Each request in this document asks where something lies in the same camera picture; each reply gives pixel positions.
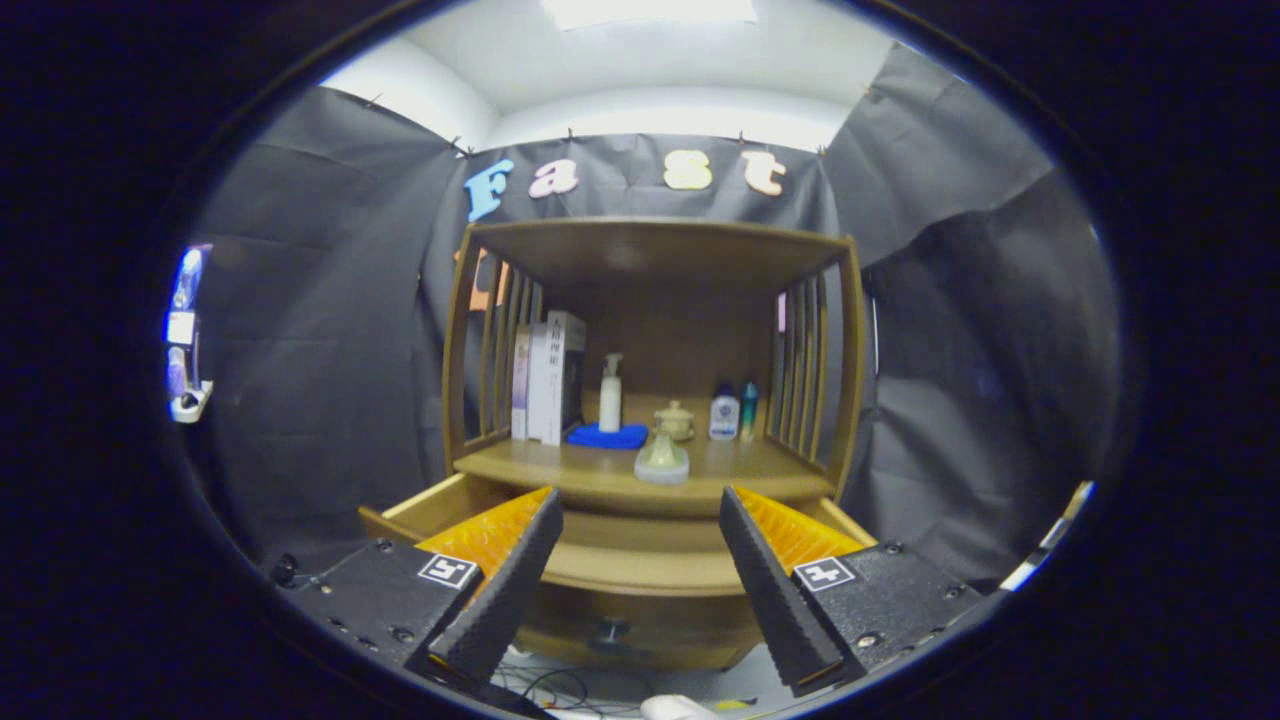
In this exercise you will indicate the blue folded cloth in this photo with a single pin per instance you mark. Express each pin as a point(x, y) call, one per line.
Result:
point(600, 437)

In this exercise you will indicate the wooden countertop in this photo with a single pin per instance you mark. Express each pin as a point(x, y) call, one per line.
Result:
point(745, 465)

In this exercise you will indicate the pale green brush grey base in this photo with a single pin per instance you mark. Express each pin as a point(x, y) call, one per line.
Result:
point(662, 462)

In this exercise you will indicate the flat white board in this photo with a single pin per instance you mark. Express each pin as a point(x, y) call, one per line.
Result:
point(1025, 577)

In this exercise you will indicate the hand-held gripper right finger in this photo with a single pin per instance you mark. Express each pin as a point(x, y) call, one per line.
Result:
point(775, 590)

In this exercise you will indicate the white and blue device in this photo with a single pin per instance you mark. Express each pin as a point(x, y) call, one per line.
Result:
point(185, 330)

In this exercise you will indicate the teal bottle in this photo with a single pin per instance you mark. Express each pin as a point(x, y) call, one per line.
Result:
point(749, 412)

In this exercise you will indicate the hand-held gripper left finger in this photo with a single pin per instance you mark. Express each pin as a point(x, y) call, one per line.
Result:
point(510, 590)

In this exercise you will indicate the white pump bottle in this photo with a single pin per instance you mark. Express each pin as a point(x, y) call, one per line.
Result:
point(610, 405)

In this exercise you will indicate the brown wooden cabinet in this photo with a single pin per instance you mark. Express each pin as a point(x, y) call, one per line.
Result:
point(650, 250)

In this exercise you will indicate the pale purple book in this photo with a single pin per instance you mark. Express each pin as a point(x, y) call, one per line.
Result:
point(520, 385)

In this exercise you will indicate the white shoe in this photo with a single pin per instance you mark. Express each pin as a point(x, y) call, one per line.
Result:
point(675, 709)

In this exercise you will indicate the beige lidded teacup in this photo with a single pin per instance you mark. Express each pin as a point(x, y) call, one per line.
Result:
point(676, 418)

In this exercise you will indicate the white book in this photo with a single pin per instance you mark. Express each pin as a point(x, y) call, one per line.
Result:
point(548, 385)

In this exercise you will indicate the wooden drawer with black knob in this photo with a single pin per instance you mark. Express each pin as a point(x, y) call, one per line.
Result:
point(640, 570)

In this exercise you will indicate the white lotion bottle blue cap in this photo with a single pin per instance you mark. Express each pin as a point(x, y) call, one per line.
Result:
point(724, 420)

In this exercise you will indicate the small black device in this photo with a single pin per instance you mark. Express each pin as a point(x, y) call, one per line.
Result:
point(290, 572)

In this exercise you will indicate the yellow tape piece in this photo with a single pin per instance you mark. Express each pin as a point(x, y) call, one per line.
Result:
point(735, 704)

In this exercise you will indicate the cardboard box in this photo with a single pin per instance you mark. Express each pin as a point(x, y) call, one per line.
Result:
point(1070, 512)

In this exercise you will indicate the ceiling light panel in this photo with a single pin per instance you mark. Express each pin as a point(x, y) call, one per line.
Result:
point(650, 12)

